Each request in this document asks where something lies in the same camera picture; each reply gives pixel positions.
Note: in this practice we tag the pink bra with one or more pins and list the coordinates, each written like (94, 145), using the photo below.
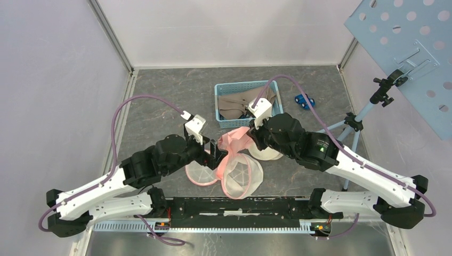
(232, 142)

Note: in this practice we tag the blue tripod stand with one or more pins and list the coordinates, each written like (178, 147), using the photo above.
(353, 123)

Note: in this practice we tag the blue perforated panel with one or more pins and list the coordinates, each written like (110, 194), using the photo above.
(413, 37)

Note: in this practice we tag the light blue plastic basket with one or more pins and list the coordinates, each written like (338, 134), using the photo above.
(230, 88)

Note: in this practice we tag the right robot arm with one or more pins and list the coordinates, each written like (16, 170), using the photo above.
(390, 196)

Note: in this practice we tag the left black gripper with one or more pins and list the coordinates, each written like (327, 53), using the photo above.
(212, 159)

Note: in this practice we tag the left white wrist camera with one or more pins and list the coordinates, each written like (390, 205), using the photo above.
(194, 126)

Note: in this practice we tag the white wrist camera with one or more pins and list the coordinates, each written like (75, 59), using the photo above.
(261, 111)
(194, 126)

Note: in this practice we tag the white mesh laundry bag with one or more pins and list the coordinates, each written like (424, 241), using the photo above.
(240, 176)

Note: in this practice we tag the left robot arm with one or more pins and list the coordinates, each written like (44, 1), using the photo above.
(129, 188)

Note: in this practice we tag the beige bra in basket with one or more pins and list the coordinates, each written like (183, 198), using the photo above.
(234, 106)

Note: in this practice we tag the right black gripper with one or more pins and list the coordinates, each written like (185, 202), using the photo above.
(255, 134)

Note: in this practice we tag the blue toy car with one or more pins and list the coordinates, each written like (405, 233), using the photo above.
(300, 100)

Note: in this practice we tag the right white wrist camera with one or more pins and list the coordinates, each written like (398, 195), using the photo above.
(261, 111)

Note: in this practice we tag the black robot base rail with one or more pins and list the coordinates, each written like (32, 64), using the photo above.
(252, 212)

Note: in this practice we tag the white cable tray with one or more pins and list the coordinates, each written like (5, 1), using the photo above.
(164, 227)

